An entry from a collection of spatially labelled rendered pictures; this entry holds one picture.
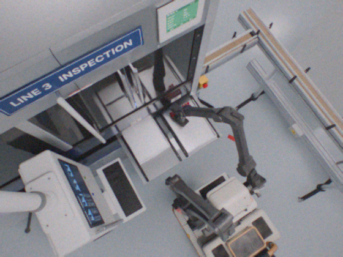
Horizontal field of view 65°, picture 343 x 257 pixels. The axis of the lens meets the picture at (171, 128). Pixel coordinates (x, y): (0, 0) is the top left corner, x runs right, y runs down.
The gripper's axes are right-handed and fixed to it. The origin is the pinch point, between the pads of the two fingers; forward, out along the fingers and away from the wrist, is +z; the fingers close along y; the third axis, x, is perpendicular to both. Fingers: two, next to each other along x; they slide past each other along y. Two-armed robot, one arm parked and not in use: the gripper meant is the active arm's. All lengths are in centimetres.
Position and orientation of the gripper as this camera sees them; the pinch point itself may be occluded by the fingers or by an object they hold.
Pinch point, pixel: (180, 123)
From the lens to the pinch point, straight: 206.0
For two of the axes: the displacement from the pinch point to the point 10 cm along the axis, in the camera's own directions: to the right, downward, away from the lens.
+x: -6.8, 7.0, -2.1
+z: -0.1, 2.7, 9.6
